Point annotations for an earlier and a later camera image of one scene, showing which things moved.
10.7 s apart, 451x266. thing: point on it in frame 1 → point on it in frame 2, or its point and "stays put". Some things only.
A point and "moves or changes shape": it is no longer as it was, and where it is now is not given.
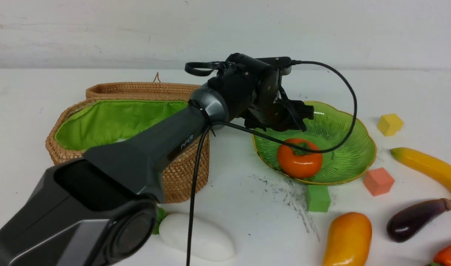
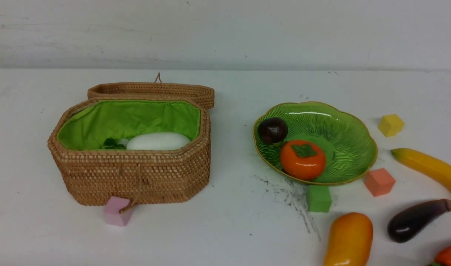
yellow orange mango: x=349 y=238 stays put
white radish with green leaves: x=209 y=242 moves or changes shape
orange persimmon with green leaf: x=298 y=163 stays put
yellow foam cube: x=389 y=124 stays put
